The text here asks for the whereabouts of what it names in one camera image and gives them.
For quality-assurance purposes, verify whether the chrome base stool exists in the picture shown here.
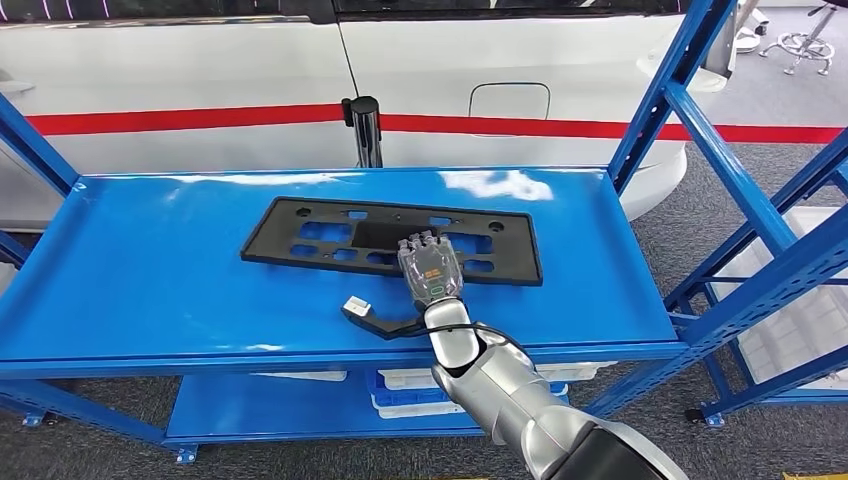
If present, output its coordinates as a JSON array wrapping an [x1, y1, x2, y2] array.
[[758, 0, 836, 76]]

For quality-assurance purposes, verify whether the black plastic panel part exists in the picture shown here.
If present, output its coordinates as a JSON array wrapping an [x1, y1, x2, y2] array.
[[239, 196, 545, 288]]

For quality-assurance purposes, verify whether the black barrier post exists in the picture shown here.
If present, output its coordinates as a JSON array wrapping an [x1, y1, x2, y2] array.
[[341, 95, 384, 169]]

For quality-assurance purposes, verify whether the red barrier belt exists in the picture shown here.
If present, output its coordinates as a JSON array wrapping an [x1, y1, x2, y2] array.
[[26, 102, 346, 137], [380, 113, 846, 146]]

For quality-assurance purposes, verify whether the large white plastic crate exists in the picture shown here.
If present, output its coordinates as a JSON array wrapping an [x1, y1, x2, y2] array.
[[712, 206, 848, 389]]

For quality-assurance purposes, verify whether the white pedestal base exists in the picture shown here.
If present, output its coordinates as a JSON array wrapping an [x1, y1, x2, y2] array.
[[733, 5, 771, 56]]

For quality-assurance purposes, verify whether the white car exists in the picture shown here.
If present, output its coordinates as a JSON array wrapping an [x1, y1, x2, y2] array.
[[0, 0, 737, 233]]

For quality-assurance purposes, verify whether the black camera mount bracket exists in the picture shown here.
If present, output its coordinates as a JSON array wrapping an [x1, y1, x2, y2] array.
[[341, 307, 429, 342]]

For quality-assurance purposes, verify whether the blue plastic crate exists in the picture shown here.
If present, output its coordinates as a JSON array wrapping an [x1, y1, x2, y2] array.
[[366, 370, 570, 412]]

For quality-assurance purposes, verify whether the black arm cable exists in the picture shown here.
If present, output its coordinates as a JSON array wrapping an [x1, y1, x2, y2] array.
[[413, 322, 531, 356]]

